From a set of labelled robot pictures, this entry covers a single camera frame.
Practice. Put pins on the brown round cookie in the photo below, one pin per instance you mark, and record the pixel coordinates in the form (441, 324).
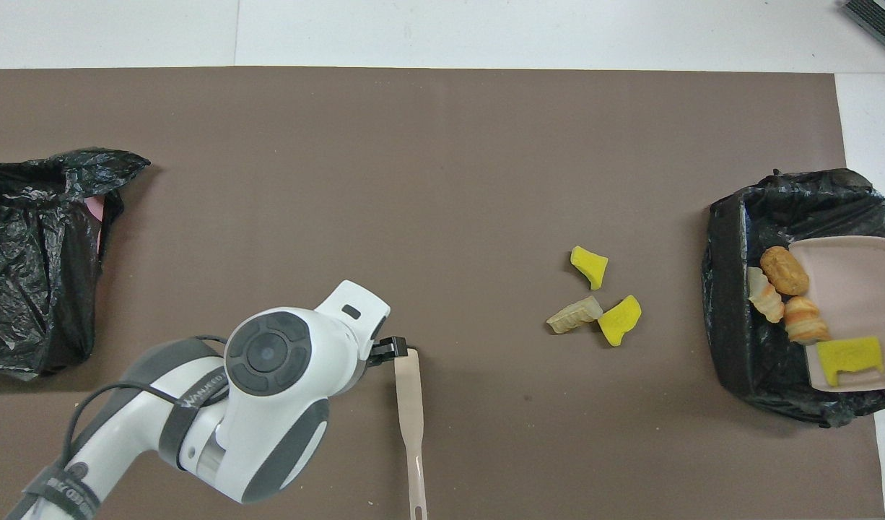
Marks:
(784, 270)

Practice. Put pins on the black trash bag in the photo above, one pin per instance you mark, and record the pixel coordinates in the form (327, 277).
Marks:
(731, 318)
(31, 274)

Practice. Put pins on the beige plastic spatula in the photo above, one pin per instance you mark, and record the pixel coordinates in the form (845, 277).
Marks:
(409, 404)

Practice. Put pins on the orange striped bread piece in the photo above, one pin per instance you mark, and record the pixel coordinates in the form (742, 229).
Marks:
(805, 320)

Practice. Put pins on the dark ribbed mat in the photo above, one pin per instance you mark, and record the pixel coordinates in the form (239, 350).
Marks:
(879, 16)

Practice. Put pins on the yellow sponge piece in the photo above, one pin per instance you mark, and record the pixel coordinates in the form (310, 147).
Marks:
(850, 357)
(620, 320)
(589, 264)

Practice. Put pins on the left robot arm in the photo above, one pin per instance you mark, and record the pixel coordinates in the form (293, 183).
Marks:
(269, 404)

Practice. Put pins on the pink bin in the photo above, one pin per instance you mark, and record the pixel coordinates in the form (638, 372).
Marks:
(94, 211)

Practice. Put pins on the beige dustpan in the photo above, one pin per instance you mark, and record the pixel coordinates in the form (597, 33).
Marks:
(854, 289)

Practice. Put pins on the beige ridged food piece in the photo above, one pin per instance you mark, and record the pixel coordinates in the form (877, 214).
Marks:
(574, 315)
(766, 296)

